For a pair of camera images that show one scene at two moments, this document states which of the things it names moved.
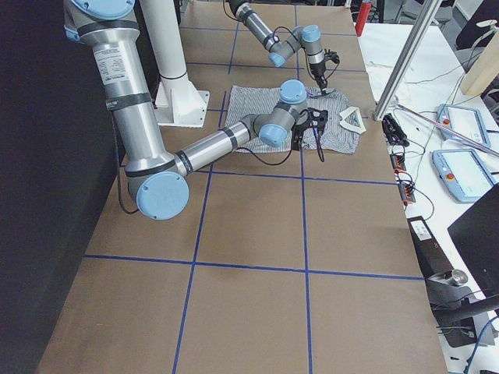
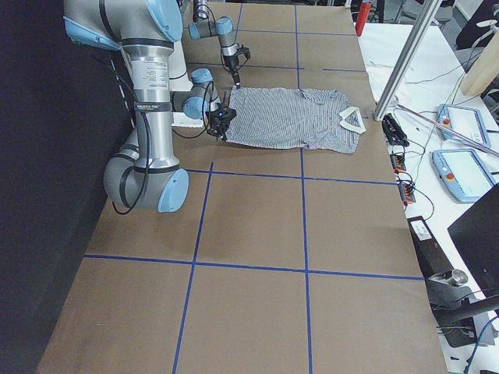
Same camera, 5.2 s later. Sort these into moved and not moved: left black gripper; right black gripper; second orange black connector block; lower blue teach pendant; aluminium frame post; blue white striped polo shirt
Moved: right black gripper; left black gripper
Not moved: second orange black connector block; lower blue teach pendant; blue white striped polo shirt; aluminium frame post
